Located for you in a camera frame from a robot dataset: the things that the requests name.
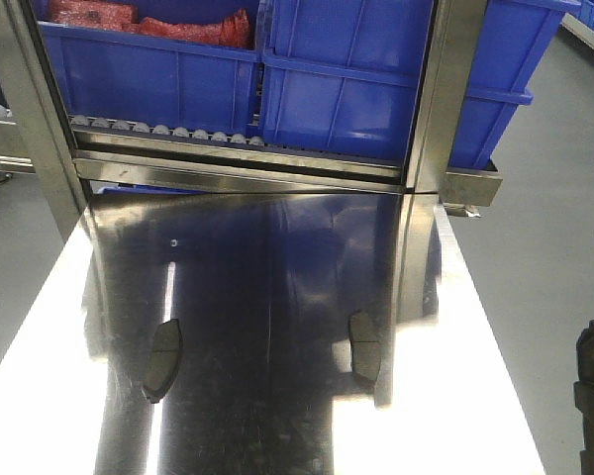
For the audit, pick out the red bubble wrap bags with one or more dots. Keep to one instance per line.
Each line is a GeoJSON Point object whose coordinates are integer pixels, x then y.
{"type": "Point", "coordinates": [234, 31]}

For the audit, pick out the right blue plastic bin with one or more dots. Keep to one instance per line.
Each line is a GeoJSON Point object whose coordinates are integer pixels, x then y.
{"type": "Point", "coordinates": [343, 76]}

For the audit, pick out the left blue plastic bin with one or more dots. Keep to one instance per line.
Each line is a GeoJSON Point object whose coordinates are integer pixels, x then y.
{"type": "Point", "coordinates": [158, 81]}

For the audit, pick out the stainless steel rack frame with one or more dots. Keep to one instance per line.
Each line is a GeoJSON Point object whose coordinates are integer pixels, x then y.
{"type": "Point", "coordinates": [67, 159]}

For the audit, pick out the grey roller conveyor track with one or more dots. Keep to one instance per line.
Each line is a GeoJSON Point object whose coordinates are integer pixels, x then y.
{"type": "Point", "coordinates": [163, 130]}

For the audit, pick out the blue plastic bin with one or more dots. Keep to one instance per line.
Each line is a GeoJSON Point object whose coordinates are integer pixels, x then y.
{"type": "Point", "coordinates": [343, 76]}
{"type": "Point", "coordinates": [158, 81]}

